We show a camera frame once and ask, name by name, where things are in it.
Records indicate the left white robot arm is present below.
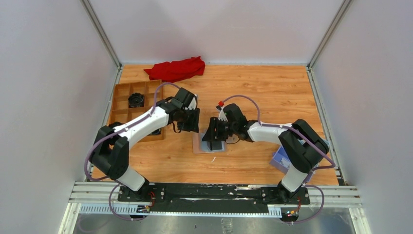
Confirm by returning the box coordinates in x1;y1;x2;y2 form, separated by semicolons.
87;88;200;201

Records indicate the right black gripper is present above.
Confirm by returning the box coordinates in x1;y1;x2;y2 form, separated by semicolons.
202;117;237;142

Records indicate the black round part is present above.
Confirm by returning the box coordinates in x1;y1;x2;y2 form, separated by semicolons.
128;93;145;108
150;128;162;136

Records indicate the aluminium frame rail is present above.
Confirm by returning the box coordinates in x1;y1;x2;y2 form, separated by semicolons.
59;182;371;234

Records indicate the black round part lower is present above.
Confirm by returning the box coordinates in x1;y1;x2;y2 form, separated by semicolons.
150;128;162;136

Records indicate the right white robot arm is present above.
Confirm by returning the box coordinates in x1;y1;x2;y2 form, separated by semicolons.
202;103;329;204

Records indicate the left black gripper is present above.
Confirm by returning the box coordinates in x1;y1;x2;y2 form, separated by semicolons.
177;106;199;133

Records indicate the blue plastic box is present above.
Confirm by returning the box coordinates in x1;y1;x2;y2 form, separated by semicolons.
269;138;330;185

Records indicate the red cloth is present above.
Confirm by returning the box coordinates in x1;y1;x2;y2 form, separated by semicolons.
144;56;206;83

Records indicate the black round part upper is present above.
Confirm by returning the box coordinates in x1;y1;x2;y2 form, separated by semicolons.
128;93;145;108

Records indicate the brown compartment tray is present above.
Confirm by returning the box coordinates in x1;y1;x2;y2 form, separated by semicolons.
107;80;164;127

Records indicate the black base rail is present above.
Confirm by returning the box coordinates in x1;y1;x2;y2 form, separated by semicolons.
117;183;310;214

